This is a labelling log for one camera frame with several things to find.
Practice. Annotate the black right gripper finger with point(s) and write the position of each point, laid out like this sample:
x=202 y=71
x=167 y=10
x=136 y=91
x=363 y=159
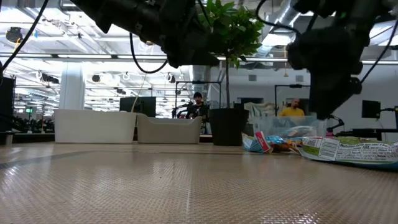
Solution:
x=326 y=99

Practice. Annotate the solid blue granola bar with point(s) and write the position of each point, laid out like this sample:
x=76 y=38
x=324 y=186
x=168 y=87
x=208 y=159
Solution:
x=297 y=131
x=278 y=139

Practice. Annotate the small colourful snack packets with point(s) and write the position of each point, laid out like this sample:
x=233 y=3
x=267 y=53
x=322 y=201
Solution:
x=255 y=143

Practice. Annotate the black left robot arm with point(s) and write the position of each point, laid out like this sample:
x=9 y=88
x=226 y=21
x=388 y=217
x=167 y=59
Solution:
x=130 y=15

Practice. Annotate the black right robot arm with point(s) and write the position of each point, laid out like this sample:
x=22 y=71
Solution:
x=357 y=12

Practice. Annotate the green white red granola bar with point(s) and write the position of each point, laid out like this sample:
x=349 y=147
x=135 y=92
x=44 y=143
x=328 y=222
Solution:
x=351 y=152

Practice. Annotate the brown and white granola bar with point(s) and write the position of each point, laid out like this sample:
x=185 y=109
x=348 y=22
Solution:
x=284 y=147

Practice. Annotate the person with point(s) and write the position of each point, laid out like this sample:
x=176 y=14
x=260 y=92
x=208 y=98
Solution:
x=197 y=107
x=292 y=111

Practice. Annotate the small black monitor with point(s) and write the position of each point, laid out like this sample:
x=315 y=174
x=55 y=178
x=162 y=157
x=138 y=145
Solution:
x=371 y=109

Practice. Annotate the clear plastic bin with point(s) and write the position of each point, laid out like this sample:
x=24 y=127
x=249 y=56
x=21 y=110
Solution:
x=286 y=122

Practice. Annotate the black computer monitor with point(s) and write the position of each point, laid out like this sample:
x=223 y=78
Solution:
x=146 y=106

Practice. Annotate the green plant in black pot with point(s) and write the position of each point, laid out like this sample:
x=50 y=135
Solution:
x=228 y=127

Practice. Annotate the white column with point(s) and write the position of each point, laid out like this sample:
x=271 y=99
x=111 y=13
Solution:
x=71 y=87

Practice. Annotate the white plastic bin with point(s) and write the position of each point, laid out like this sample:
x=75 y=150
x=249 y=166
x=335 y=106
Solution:
x=93 y=126

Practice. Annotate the green exit sign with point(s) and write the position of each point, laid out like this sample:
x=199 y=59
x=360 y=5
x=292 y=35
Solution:
x=29 y=110

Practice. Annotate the black background cabinet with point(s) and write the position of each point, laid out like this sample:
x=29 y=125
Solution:
x=7 y=104

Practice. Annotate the black gantry frame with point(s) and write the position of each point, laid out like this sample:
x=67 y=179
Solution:
x=199 y=82
x=292 y=86

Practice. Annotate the silver ventilation duct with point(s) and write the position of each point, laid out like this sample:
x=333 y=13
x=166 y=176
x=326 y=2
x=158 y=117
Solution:
x=280 y=18

